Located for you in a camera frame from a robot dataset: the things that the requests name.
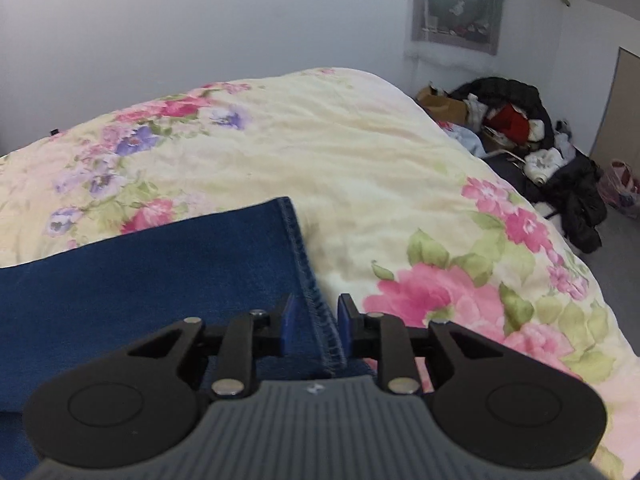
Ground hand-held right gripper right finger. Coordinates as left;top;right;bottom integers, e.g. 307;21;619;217
337;293;504;395

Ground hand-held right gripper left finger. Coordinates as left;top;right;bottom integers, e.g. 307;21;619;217
127;292;298;401

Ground blue denim pants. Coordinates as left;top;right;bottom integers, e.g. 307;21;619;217
0;196;378;480

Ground floral yellow bedspread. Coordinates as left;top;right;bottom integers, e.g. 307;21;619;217
0;66;640;480

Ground light blue cloth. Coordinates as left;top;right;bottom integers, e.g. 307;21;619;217
437;121;487;158

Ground cardboard box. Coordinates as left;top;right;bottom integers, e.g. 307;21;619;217
416;85;471;126

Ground white crumpled clothes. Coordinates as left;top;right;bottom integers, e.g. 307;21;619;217
522;119;576;187

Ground red garment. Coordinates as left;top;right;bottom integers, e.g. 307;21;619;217
486;105;532;143

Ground black crumpled jacket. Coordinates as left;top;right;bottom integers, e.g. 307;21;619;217
530;152;608;255

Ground pink patterned bag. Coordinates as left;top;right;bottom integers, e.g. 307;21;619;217
597;159;640;218

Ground grey printed window curtain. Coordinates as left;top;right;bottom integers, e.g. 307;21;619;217
407;0;512;58

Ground light wooden board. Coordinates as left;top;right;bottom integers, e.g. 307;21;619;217
589;46;640;173

